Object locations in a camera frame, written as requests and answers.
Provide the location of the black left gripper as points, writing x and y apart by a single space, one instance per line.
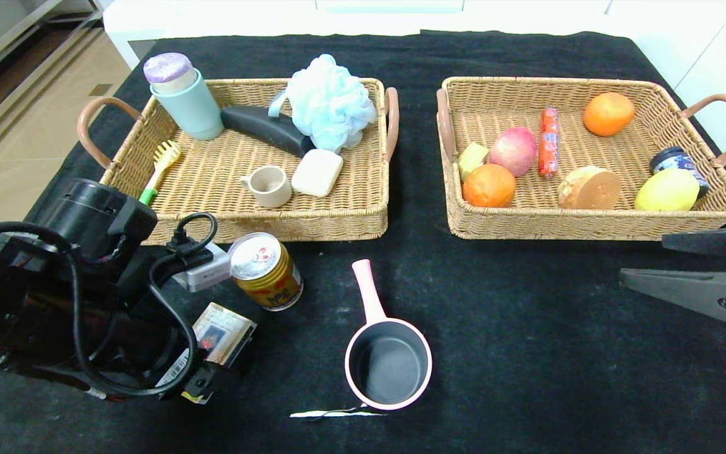
181 371

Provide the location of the gold white card box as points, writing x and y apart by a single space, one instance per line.
227 331

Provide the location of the yellow lemon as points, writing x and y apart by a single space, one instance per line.
665 189

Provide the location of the brown bread roll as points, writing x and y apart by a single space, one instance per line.
590 189

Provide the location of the orange sausage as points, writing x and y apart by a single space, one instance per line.
549 145

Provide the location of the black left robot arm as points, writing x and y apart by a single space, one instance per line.
86 214

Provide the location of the blue white jar black lid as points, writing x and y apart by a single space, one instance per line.
672 159

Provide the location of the gold drink can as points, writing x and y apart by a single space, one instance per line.
268 274

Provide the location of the orange fruit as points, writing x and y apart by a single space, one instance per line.
489 186
609 114

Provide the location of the pink saucepan grey inside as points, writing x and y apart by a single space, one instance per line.
388 366

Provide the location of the small beige mug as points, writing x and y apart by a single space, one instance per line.
273 191

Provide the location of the red apple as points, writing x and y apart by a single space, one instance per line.
513 151

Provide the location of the white soap bar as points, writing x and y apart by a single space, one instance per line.
316 172

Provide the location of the black tablecloth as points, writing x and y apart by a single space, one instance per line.
438 284

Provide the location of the dark grey curved brush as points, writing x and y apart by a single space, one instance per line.
262 125

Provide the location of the yellow green fruit slice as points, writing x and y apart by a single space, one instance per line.
471 157

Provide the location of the teal plastic cup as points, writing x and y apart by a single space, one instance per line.
198 112

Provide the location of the light blue bath loofah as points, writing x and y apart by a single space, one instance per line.
331 103

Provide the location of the beige bottle purple cap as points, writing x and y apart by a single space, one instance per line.
169 68

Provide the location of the white low table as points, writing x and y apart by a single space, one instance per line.
243 22

